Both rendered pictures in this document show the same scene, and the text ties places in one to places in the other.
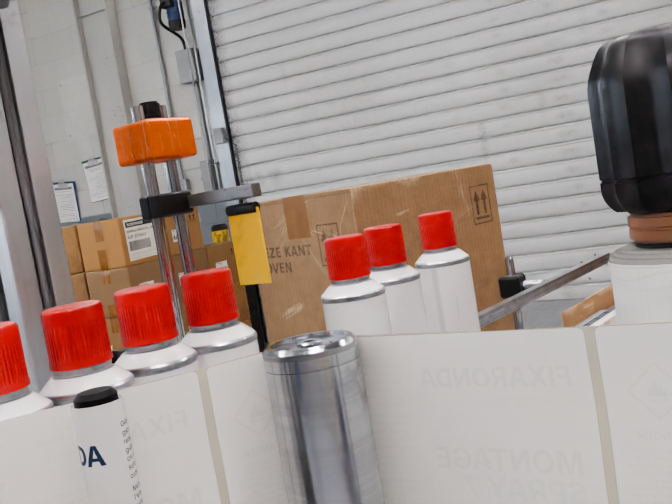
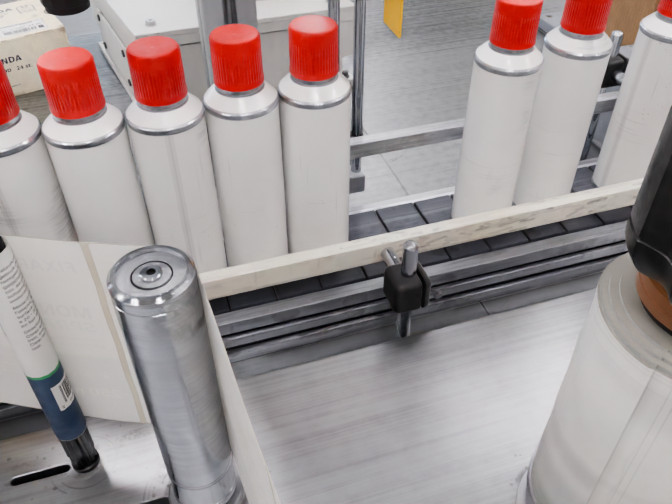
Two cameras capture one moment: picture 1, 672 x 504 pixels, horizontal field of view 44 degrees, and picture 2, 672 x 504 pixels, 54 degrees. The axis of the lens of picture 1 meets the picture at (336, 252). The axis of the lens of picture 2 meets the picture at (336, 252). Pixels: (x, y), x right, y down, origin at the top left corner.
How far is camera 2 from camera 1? 0.29 m
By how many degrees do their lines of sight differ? 48
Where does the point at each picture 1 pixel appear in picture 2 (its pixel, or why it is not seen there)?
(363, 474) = (168, 380)
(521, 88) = not seen: outside the picture
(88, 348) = (153, 92)
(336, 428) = (142, 351)
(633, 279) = (593, 313)
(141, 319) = (221, 68)
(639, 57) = not seen: outside the picture
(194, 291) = (292, 44)
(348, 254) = (509, 23)
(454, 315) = (646, 95)
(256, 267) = (393, 15)
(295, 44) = not seen: outside the picture
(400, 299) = (567, 74)
